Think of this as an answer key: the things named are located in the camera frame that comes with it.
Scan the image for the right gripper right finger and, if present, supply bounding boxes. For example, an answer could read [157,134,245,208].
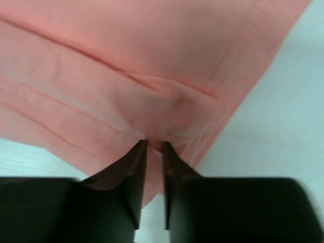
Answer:
[163,142,323,242]

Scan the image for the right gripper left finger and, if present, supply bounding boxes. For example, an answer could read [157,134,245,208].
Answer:
[1,140,147,242]

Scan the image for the salmon pink t-shirt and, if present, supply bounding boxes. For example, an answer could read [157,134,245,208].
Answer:
[1,1,309,205]

